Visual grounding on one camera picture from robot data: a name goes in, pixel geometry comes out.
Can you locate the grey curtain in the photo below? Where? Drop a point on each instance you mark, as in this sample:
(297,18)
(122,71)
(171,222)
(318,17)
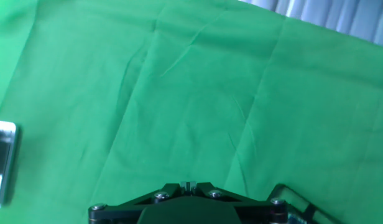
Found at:
(334,15)

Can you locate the red button box with baseplate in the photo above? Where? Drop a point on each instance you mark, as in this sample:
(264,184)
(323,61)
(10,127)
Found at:
(2,155)

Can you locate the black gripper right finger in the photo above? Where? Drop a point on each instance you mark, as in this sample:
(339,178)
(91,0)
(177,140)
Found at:
(256,208)

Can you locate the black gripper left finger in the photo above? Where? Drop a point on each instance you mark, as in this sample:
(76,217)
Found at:
(123,210)

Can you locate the green cloth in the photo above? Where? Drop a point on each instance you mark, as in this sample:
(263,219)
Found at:
(179,93)

